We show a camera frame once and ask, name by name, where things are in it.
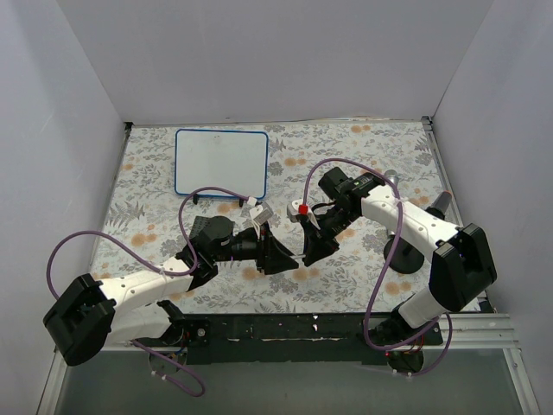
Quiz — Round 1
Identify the blue framed whiteboard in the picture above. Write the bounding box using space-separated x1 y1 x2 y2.
174 128 269 199

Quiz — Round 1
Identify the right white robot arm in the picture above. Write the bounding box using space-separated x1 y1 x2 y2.
288 168 497 349

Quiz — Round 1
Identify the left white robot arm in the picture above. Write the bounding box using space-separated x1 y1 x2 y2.
43 216 299 367

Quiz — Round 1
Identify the grey studded baseplate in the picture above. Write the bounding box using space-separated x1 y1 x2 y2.
188 216 211 239

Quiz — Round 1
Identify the silver metal cylinder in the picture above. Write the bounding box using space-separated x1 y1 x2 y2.
385 169 399 186

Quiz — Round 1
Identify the black round stand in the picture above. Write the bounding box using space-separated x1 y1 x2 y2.
390 239 425 274

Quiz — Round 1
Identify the floral tablecloth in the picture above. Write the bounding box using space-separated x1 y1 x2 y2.
92 121 442 314

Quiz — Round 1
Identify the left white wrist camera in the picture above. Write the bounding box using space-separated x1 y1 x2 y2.
247 197 274 229

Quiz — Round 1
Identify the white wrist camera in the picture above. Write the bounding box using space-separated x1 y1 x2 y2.
247 197 274 229
287 199 320 229

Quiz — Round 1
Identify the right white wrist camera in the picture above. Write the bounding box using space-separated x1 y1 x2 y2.
287 199 320 229

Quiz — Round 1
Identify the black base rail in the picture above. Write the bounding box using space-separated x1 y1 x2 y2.
143 300 443 372

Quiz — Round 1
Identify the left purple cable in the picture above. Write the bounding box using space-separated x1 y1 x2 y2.
46 186 256 397

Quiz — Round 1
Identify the purple cable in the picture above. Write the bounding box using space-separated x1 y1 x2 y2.
46 186 256 397
302 158 454 377

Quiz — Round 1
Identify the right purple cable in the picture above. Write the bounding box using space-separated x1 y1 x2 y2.
302 158 454 377

